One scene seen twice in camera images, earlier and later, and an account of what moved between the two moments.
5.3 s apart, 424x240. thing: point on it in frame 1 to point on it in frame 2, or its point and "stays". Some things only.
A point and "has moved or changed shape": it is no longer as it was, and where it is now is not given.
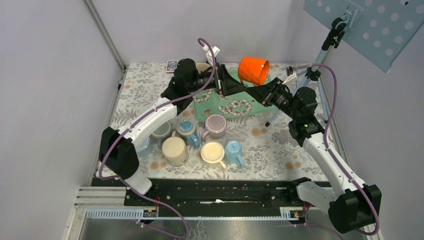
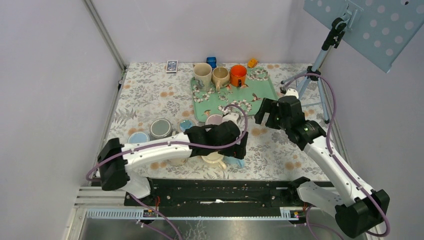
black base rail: (212, 197) stays
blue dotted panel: (383, 29) stays
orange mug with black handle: (253, 70) has moved or changed shape
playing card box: (171, 65) stays
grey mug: (161, 135) stays
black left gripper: (225, 85) to (239, 151)
